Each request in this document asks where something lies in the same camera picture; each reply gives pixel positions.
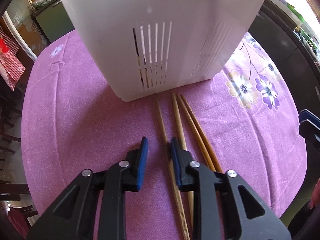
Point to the dark sink counter cabinets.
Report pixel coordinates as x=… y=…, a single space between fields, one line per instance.
x=282 y=42

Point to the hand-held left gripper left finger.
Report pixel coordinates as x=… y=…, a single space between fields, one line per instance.
x=142 y=165

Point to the white plastic utensil holder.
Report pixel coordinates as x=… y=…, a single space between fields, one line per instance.
x=162 y=10

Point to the green lower kitchen cabinets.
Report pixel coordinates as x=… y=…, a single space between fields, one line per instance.
x=57 y=22

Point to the person's right hand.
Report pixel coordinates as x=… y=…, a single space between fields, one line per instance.
x=315 y=195

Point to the red checkered apron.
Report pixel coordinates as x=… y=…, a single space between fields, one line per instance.
x=10 y=62

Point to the sliding glass door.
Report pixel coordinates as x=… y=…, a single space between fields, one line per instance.
x=25 y=27

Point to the white dish with plants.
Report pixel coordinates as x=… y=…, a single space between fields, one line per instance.
x=312 y=43

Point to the dark brown chopstick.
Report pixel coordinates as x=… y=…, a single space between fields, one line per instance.
x=200 y=130
x=193 y=130

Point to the light bamboo chopstick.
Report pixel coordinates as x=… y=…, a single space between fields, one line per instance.
x=162 y=125
x=178 y=120

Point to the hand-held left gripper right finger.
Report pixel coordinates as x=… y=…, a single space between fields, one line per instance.
x=175 y=162

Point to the dark wooden chair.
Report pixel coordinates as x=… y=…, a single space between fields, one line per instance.
x=17 y=217
x=8 y=120

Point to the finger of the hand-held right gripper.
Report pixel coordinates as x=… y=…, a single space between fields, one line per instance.
x=308 y=131
x=310 y=115

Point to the pink floral tablecloth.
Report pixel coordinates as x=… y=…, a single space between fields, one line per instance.
x=82 y=120

